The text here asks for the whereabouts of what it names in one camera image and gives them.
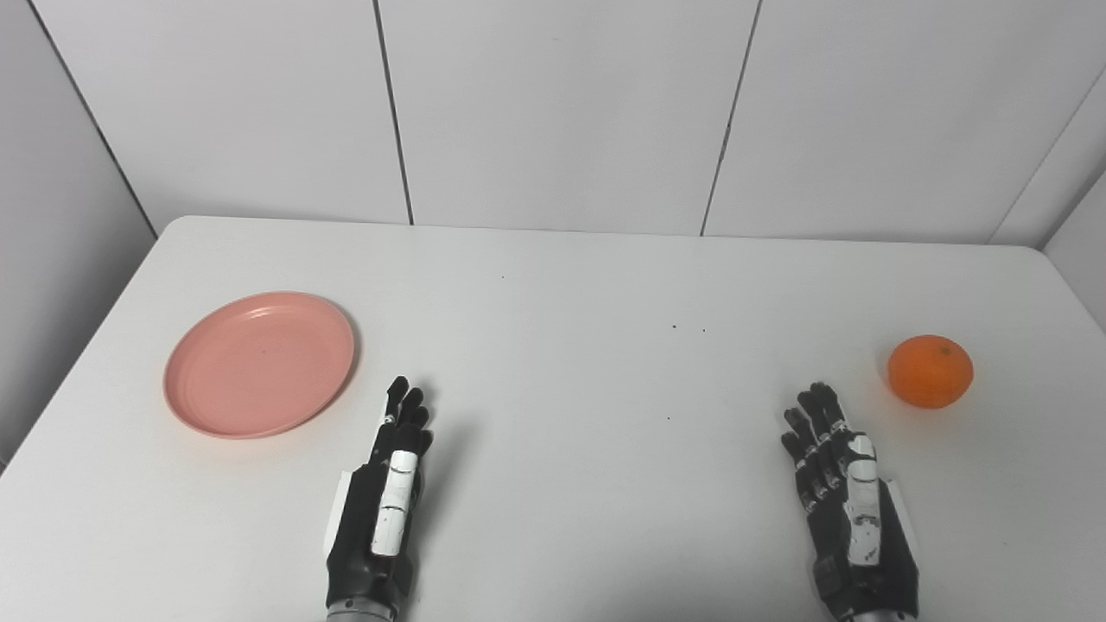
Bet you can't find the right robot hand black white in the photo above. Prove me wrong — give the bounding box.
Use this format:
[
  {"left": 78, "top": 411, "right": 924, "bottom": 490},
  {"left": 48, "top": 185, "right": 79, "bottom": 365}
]
[{"left": 780, "top": 381, "right": 921, "bottom": 621}]

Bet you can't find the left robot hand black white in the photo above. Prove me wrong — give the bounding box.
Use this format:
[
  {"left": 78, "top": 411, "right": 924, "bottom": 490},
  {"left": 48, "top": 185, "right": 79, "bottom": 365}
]
[{"left": 323, "top": 376, "right": 434, "bottom": 616}]

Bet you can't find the orange fruit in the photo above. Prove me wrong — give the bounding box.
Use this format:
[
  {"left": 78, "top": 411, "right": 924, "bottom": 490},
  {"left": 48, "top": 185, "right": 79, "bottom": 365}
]
[{"left": 887, "top": 334, "right": 976, "bottom": 409}]

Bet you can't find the pink round plate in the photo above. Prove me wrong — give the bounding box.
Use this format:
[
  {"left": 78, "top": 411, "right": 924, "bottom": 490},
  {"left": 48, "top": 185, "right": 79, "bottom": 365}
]
[{"left": 162, "top": 290, "right": 357, "bottom": 441}]

